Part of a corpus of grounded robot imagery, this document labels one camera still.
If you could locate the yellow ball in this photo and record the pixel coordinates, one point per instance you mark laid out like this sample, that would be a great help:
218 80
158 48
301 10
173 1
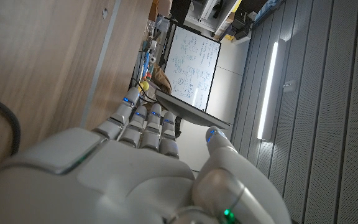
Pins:
145 85

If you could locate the long ceiling light fixture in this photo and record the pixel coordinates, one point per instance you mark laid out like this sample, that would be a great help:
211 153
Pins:
267 93

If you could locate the whiteboard with writing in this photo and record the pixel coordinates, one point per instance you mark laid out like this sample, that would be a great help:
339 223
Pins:
191 62

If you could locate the white shelf cabinet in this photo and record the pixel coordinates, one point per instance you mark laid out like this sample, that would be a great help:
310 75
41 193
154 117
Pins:
210 14

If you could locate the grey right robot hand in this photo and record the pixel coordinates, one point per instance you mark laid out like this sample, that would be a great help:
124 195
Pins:
110 183

